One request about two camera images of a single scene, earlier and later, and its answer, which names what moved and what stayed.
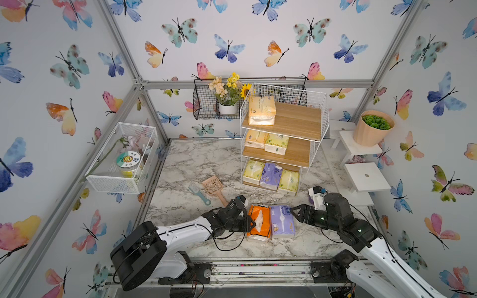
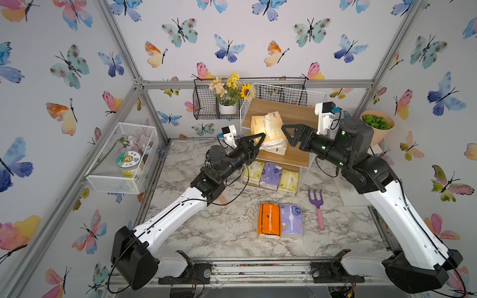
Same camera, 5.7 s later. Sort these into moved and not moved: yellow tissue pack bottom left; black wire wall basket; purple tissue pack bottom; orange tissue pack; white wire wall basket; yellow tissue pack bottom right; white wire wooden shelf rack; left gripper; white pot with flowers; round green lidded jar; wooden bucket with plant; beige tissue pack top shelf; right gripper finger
Moved: right gripper finger; left gripper; orange tissue pack; beige tissue pack top shelf
Not moved: white wire wall basket; yellow tissue pack bottom left; purple tissue pack bottom; yellow tissue pack bottom right; white pot with flowers; black wire wall basket; round green lidded jar; wooden bucket with plant; white wire wooden shelf rack
